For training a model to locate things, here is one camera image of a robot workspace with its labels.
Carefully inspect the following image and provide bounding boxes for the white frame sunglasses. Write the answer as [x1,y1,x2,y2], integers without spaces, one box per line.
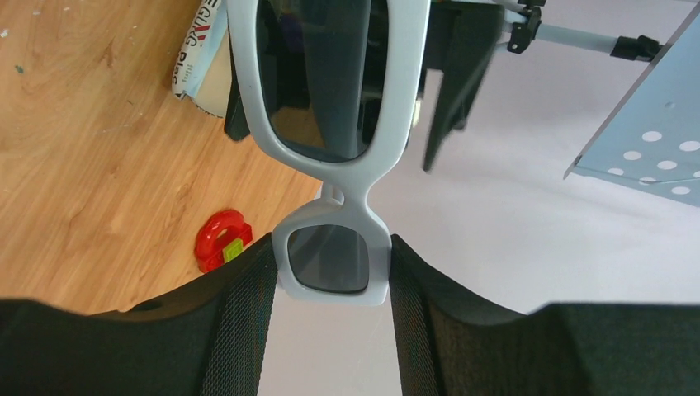
[226,1,431,306]

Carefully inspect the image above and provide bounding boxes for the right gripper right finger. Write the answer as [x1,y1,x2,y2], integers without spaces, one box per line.
[390,235,699,395]

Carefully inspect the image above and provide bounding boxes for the green block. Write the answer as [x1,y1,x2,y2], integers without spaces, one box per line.
[222,238,244,263]

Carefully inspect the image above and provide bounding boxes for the blue perforated music stand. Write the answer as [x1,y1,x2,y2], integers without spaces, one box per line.
[497,1,699,206]

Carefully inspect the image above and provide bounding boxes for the flag print glasses case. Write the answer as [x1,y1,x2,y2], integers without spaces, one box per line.
[171,0,232,118]

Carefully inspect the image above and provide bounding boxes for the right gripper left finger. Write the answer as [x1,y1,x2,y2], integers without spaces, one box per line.
[1,236,277,395]

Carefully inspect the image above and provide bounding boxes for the red horseshoe magnet toy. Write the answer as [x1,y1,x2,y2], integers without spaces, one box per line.
[194,209,253,273]

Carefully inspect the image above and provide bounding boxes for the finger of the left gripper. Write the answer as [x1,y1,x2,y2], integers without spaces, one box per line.
[224,45,250,142]
[423,2,505,172]

